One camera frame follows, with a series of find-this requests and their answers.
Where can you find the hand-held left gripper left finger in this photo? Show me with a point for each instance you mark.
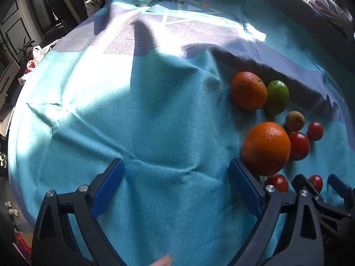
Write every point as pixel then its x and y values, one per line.
pixel 109 184

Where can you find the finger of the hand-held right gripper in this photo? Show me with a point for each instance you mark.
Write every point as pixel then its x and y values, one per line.
pixel 337 185
pixel 301 181

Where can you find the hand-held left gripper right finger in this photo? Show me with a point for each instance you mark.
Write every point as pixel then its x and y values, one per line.
pixel 245 187

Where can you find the red tomato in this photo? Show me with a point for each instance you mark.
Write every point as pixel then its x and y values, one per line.
pixel 299 146
pixel 316 182
pixel 277 182
pixel 315 130

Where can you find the large orange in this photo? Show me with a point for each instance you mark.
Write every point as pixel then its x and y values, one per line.
pixel 266 148

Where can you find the brown kiwi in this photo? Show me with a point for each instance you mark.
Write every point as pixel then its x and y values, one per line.
pixel 294 121

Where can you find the green lime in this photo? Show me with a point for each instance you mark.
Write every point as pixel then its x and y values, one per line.
pixel 277 97

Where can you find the small dark-spotted orange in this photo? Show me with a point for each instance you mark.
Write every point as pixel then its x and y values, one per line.
pixel 249 91

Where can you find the person's left hand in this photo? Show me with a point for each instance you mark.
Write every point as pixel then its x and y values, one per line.
pixel 163 260

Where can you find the teal printed blanket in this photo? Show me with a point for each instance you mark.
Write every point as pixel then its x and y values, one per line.
pixel 155 102

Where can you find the white plastic bag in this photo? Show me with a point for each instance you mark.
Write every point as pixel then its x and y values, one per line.
pixel 41 52

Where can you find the green potted plant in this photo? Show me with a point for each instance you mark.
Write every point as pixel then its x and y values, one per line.
pixel 25 46

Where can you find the grey pillow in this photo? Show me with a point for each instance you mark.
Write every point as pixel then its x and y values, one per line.
pixel 330 11

